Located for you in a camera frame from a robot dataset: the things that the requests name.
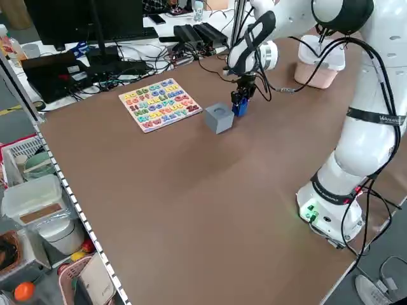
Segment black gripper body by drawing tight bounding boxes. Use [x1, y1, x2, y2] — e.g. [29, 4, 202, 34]
[235, 73, 258, 96]

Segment blue toy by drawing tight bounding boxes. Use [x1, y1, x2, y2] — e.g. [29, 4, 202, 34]
[231, 97, 249, 118]

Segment grey block with round hole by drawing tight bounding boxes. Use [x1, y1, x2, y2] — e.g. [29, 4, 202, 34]
[204, 102, 235, 135]

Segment white bin lid grey latches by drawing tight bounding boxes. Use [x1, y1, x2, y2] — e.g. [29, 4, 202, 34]
[298, 34, 346, 71]

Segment pink plastic bin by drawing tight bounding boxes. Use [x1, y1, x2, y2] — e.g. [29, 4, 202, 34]
[294, 60, 338, 90]

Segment black power supply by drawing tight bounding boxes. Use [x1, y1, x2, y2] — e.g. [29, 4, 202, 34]
[192, 22, 229, 47]
[173, 24, 204, 48]

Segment colourful alphabet puzzle board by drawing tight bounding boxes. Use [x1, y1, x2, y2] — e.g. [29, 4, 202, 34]
[118, 78, 204, 134]

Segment brown cardboard box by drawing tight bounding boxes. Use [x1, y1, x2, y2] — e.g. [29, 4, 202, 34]
[203, 0, 230, 11]

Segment black keyboard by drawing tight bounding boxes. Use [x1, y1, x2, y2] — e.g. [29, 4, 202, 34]
[95, 27, 159, 42]

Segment black electronics box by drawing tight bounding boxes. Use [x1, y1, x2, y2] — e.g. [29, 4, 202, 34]
[20, 51, 96, 105]

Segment black monitor on stand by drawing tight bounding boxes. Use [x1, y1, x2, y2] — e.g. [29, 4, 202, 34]
[24, 0, 144, 64]

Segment green bowl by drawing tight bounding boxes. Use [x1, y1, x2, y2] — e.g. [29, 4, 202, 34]
[24, 151, 57, 180]

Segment grey cup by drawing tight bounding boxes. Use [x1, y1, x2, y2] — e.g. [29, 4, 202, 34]
[22, 43, 39, 60]

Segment white plastic basket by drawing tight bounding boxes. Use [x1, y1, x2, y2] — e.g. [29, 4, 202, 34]
[0, 133, 48, 188]

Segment white round jar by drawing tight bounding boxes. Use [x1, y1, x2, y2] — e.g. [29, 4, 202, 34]
[37, 217, 86, 255]

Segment clear plastic container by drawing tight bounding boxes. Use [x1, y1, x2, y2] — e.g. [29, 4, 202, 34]
[1, 173, 64, 227]

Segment white cardboard box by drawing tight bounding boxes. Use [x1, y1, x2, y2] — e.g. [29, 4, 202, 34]
[78, 252, 116, 305]

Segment clear bottle orange label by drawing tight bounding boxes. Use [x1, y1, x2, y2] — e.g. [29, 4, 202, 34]
[0, 24, 20, 63]

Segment pink plastic basket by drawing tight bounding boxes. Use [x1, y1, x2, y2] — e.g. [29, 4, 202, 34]
[57, 255, 106, 305]

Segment brown wicker basket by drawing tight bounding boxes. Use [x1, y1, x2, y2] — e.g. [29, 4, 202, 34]
[0, 230, 25, 276]

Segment orange ball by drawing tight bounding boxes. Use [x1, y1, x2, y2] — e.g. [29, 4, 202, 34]
[13, 281, 36, 302]

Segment thin black lamp cable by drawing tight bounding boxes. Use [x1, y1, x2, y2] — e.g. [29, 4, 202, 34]
[197, 53, 238, 83]

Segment aluminium frame rail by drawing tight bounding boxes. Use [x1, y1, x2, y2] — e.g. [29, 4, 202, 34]
[0, 50, 132, 305]

